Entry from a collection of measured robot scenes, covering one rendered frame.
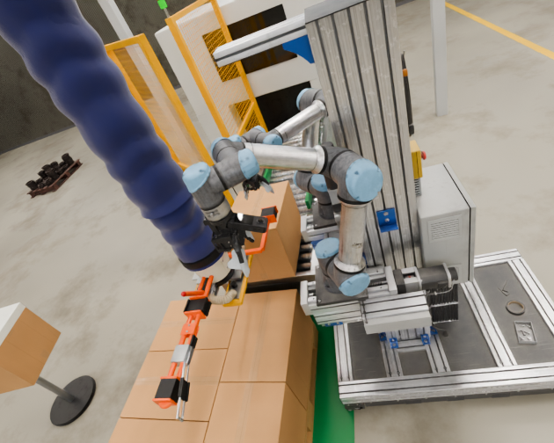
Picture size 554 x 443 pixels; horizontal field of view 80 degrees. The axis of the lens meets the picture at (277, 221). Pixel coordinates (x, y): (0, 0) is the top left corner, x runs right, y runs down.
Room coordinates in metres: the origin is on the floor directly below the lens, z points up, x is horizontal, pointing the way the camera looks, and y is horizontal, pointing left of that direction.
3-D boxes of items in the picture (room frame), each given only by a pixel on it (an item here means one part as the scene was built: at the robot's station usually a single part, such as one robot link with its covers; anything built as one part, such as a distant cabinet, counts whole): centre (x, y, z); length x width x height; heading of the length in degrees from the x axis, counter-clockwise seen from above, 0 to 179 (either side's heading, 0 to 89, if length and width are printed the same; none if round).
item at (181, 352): (0.84, 0.56, 1.17); 0.07 x 0.07 x 0.04; 68
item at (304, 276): (1.60, 0.22, 0.58); 0.70 x 0.03 x 0.06; 66
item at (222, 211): (0.80, 0.14, 1.74); 0.08 x 0.08 x 0.05
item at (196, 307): (1.04, 0.47, 1.18); 0.10 x 0.08 x 0.06; 68
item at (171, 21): (3.39, -0.12, 1.05); 1.17 x 0.10 x 2.10; 156
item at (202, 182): (0.80, 0.13, 1.82); 0.09 x 0.08 x 0.11; 97
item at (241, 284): (1.24, 0.29, 1.08); 0.34 x 0.10 x 0.05; 158
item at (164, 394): (0.72, 0.61, 1.18); 0.08 x 0.07 x 0.05; 158
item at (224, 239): (0.81, 0.15, 1.66); 0.09 x 0.08 x 0.12; 71
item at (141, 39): (2.81, 0.47, 1.05); 0.87 x 0.10 x 2.10; 28
